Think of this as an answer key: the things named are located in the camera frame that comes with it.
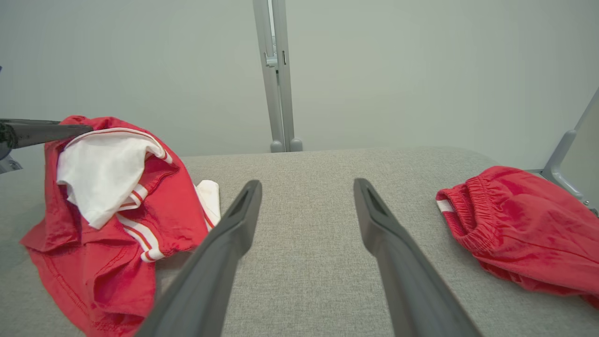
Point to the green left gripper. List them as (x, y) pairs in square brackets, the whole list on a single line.
[(6, 140)]

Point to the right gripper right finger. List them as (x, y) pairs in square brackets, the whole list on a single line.
[(402, 271)]

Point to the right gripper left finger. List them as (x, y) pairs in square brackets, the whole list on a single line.
[(220, 262)]

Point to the red white printed jersey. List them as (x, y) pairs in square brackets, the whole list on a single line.
[(112, 267)]

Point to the red shorts white stripe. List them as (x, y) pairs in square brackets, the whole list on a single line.
[(524, 224)]

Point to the grey double partition post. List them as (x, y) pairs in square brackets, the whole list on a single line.
[(278, 93)]

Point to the grey angled frame bracket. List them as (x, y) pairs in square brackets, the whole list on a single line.
[(561, 159)]

